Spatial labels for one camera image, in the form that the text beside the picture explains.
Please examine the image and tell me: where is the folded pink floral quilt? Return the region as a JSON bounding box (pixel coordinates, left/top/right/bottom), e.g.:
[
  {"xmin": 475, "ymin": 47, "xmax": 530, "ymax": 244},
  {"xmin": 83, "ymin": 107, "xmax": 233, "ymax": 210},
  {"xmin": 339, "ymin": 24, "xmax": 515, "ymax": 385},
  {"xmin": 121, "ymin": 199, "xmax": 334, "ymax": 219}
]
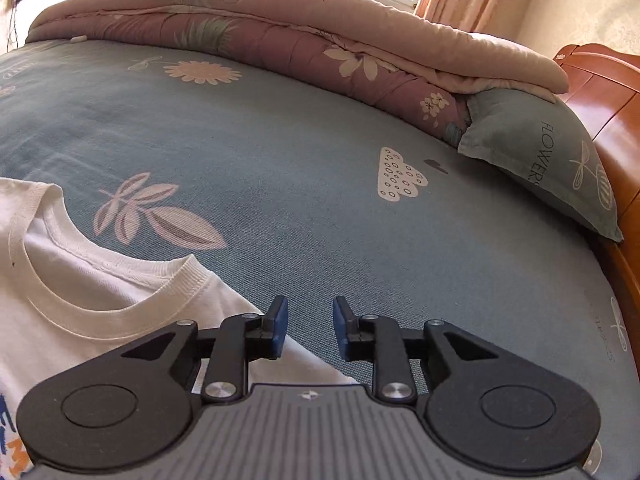
[{"xmin": 27, "ymin": 0, "xmax": 571, "ymax": 148}]

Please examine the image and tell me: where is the white printed sweatshirt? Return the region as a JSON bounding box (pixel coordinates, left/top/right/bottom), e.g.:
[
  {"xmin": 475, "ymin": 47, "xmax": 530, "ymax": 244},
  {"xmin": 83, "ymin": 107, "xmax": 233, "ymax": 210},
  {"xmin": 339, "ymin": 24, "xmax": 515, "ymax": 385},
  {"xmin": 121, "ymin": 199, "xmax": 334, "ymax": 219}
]
[{"xmin": 0, "ymin": 176, "xmax": 368, "ymax": 480}]

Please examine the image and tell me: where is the wooden headboard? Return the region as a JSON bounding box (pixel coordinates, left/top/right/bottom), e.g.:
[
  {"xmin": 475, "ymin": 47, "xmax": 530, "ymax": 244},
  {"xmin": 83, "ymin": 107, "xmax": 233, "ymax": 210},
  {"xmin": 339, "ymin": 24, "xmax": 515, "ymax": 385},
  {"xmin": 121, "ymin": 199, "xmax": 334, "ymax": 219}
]
[{"xmin": 554, "ymin": 42, "xmax": 640, "ymax": 376}]

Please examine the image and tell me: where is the green printed pillow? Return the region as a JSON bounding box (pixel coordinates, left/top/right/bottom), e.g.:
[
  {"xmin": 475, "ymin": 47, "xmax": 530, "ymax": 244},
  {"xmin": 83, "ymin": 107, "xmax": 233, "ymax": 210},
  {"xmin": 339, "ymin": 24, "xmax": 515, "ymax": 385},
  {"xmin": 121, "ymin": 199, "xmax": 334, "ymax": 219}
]
[{"xmin": 457, "ymin": 87, "xmax": 625, "ymax": 243}]

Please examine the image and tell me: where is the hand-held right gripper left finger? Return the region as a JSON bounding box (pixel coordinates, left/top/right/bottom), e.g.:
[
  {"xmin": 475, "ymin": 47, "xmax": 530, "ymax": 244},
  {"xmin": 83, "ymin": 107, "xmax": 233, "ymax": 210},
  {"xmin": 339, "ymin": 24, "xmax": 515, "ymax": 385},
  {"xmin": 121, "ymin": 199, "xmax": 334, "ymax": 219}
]
[{"xmin": 120, "ymin": 296, "xmax": 290, "ymax": 403}]

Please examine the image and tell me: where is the blue floral bed sheet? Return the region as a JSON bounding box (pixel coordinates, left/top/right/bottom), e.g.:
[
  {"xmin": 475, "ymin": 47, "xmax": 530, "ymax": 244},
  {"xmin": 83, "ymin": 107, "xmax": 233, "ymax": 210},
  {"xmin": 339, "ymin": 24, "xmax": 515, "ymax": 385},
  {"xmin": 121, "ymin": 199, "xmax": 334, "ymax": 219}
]
[{"xmin": 0, "ymin": 39, "xmax": 640, "ymax": 480}]

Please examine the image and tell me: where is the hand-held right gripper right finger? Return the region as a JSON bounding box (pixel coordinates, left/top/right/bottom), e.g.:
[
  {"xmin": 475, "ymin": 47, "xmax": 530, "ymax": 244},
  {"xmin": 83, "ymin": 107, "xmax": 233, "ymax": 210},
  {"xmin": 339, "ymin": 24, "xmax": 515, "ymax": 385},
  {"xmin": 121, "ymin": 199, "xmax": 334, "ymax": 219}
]
[{"xmin": 332, "ymin": 296, "xmax": 496, "ymax": 403}]

